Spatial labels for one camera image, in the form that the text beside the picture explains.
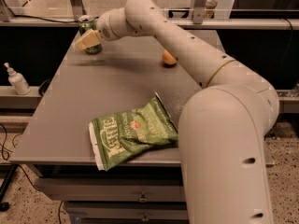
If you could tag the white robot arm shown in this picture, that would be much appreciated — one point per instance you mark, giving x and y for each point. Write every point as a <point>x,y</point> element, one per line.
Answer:
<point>221,128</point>

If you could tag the white pump bottle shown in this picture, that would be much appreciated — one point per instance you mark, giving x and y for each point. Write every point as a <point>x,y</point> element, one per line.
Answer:
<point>17,81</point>

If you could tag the metal rail frame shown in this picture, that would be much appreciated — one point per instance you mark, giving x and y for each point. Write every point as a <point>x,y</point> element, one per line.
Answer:
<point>247,14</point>

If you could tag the green kettle chips bag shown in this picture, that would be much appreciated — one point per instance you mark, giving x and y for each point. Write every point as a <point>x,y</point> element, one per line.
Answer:
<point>120,136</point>

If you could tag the orange fruit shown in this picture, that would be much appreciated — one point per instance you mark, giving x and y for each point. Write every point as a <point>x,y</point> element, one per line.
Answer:
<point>168,58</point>

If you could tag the green soda can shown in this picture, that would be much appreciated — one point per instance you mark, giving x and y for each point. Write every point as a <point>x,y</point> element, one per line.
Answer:
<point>89,37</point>

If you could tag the grey drawer cabinet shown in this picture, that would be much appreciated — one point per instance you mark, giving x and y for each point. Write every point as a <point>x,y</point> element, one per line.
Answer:
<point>56,145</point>

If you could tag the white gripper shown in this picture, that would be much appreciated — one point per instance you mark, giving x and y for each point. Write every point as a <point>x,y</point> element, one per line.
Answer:
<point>106,26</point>

